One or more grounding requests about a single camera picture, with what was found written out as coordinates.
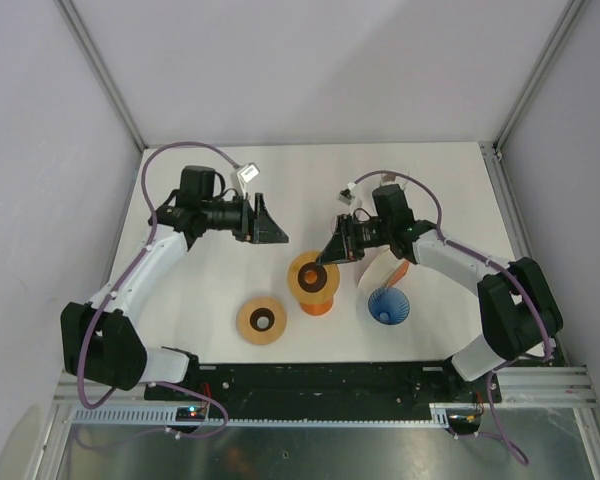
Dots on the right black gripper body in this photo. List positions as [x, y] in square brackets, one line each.
[367, 234]

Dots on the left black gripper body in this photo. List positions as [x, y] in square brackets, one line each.
[230, 217]

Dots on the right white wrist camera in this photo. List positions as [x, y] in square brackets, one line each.
[347, 197]

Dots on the blue glass dripper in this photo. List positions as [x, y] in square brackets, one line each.
[389, 306]

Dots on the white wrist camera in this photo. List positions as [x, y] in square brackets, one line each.
[247, 172]
[347, 197]

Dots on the orange glass carafe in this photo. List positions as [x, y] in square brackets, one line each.
[317, 309]

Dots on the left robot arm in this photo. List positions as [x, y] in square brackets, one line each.
[99, 337]

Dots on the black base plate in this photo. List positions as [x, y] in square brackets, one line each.
[336, 388]

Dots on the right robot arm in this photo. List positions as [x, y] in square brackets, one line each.
[517, 309]

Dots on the coffee filter pack orange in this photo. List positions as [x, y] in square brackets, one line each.
[385, 270]

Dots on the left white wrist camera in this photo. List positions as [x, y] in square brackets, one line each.
[247, 172]

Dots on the grey cable duct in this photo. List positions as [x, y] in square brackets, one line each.
[433, 416]

